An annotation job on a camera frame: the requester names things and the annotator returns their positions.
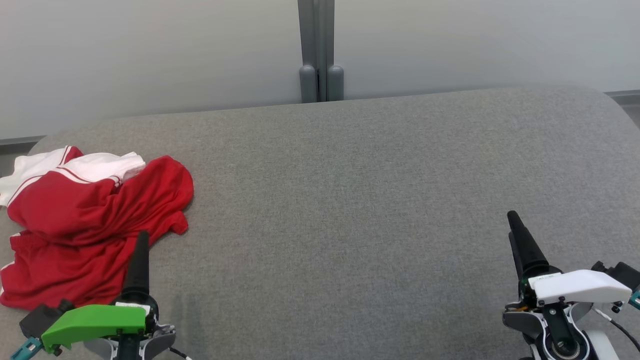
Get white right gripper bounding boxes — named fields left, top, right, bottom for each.
left=507, top=210, right=632, bottom=308

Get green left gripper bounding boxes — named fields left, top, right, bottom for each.
left=41, top=231, right=160, bottom=351

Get red shorts with white trim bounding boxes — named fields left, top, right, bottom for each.
left=0, top=227, right=171, bottom=311

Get grey fabric sofa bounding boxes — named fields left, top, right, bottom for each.
left=0, top=86, right=640, bottom=360

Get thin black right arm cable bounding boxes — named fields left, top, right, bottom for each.
left=594, top=306, right=640, bottom=352

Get teal left camera connector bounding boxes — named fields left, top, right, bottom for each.
left=10, top=336, right=43, bottom=360

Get grey partition post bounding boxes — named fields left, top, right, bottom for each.
left=297, top=0, right=345, bottom=103

